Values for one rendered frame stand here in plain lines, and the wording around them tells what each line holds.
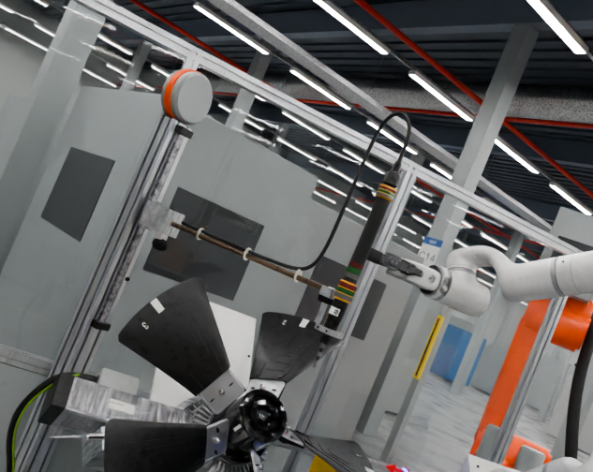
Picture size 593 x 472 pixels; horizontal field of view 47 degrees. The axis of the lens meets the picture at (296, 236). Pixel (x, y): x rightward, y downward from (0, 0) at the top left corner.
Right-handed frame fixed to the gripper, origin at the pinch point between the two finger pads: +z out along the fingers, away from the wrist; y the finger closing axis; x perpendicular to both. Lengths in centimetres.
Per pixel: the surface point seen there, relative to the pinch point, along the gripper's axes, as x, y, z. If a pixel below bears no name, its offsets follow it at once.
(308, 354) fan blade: -28.3, 9.7, 2.6
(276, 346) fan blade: -30.0, 15.3, 8.7
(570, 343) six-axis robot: 17, 250, -321
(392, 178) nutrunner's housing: 17.7, -1.9, 5.8
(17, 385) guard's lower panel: -74, 70, 57
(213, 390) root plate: -42.6, 3.9, 24.2
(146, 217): -13, 50, 45
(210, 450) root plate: -53, -4, 23
